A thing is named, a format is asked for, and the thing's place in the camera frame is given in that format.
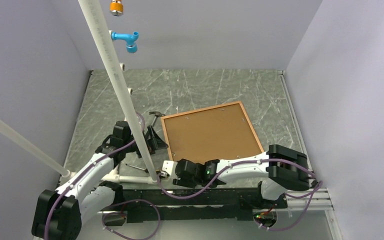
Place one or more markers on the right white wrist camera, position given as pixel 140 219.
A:
pixel 168 169

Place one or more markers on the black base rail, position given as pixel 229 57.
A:
pixel 140 205

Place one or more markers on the blue pipe fitting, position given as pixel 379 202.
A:
pixel 129 39

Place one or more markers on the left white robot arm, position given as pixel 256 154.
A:
pixel 61 213

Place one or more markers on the aluminium extrusion frame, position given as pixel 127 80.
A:
pixel 296 203

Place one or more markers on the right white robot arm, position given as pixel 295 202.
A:
pixel 279 169

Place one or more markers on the red wooden picture frame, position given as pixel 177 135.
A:
pixel 221 131

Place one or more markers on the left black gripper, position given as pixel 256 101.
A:
pixel 154 143

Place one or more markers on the orange pipe fitting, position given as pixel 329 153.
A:
pixel 116 8

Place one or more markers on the black yellow screwdriver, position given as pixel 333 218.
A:
pixel 138 168

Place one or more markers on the steel claw hammer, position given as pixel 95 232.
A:
pixel 156 115

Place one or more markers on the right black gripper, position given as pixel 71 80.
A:
pixel 182 182

